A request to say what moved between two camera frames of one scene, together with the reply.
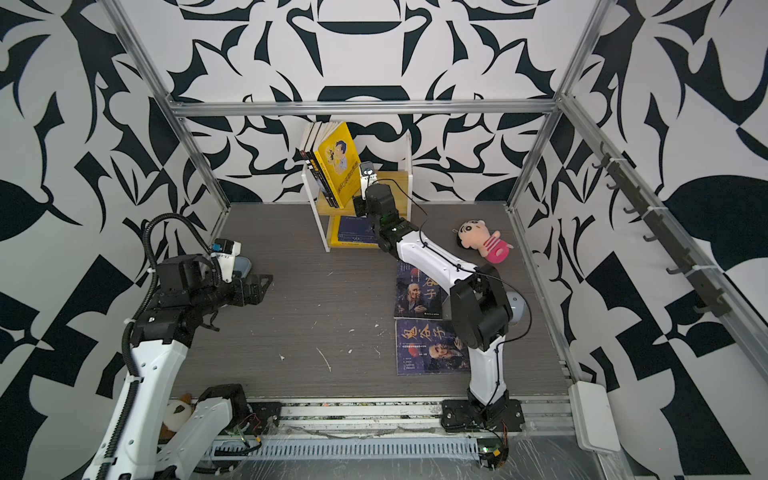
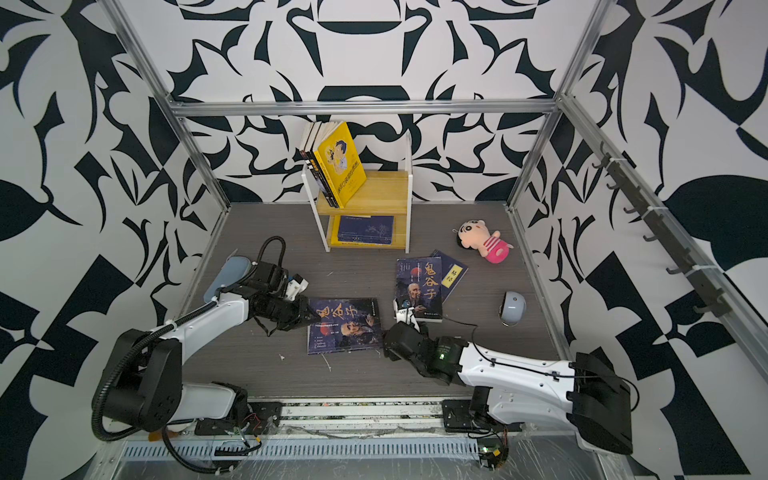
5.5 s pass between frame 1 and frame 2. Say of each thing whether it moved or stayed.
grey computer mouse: stayed
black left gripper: moved
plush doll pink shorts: stayed
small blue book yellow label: stayed
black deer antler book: stayed
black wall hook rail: stayed
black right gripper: moved
